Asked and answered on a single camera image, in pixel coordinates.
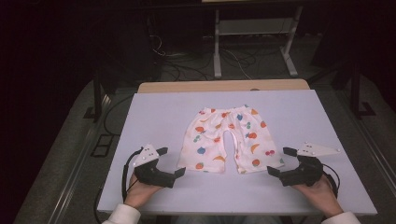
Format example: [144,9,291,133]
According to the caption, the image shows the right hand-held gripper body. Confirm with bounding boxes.
[283,142,341,188]

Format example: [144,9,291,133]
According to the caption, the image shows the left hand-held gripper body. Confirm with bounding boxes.
[133,144,176,189]

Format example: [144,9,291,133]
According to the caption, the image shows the white fruit-print pants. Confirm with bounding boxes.
[177,105,286,175]

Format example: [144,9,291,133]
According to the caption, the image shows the person's left hand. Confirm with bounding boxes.
[123,172,163,210]

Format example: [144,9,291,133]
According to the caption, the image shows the person's right hand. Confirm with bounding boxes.
[292,176,344,218]

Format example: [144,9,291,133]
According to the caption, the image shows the white table board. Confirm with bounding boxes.
[96,89,378,217]

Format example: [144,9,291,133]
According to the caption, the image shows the black metal stand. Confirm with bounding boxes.
[349,62,376,119]
[83,74,113,123]

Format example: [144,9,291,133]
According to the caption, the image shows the wooden table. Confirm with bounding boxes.
[137,78,311,94]

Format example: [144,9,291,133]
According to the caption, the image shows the left hand-held gripper black cable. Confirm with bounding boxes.
[120,147,144,203]

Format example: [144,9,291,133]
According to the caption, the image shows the hand-held gripper black cable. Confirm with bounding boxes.
[120,147,144,203]
[321,162,341,199]

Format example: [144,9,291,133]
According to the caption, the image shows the right hand-held gripper black cable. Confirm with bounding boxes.
[321,162,341,199]

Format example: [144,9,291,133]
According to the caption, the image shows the thick black cable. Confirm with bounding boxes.
[93,186,106,224]

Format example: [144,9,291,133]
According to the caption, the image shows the thin black cable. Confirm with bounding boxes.
[103,94,134,136]

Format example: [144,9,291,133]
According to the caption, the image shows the metal floor rail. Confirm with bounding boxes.
[46,92,113,224]
[339,90,396,194]

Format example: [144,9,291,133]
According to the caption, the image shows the tangle of black cables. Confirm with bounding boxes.
[148,31,284,82]

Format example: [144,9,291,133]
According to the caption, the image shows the white metal desk frame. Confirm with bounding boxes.
[213,5,304,79]

